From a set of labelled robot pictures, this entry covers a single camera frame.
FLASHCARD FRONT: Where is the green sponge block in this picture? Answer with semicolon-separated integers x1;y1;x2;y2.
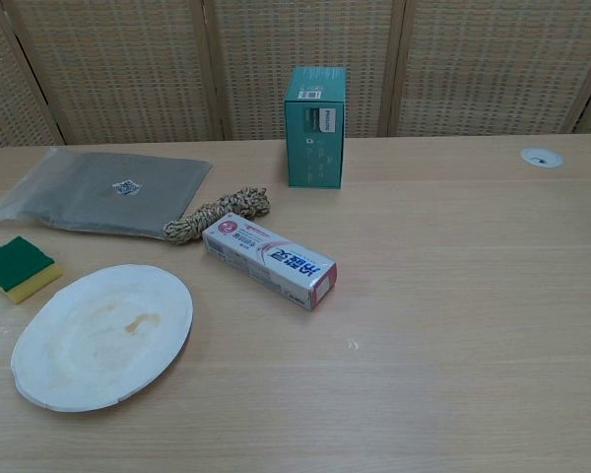
0;235;64;304

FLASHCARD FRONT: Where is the white pink toothpaste box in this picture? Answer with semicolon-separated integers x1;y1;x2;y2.
201;213;338;312

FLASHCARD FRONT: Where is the white table cable grommet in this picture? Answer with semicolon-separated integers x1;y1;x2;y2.
520;146;564;169

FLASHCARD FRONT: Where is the woven bamboo folding screen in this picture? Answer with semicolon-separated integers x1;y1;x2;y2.
0;0;591;154

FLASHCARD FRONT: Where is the teal cardboard box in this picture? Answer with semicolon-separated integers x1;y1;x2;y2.
283;66;348;190

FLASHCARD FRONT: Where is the grey cloth in clear bag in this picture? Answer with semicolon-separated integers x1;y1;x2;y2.
0;146;214;242

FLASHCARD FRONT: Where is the white stained plate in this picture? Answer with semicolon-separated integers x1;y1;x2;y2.
10;264;195;412

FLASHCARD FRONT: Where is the braided rope bundle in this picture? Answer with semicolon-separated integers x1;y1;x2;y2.
163;185;273;246

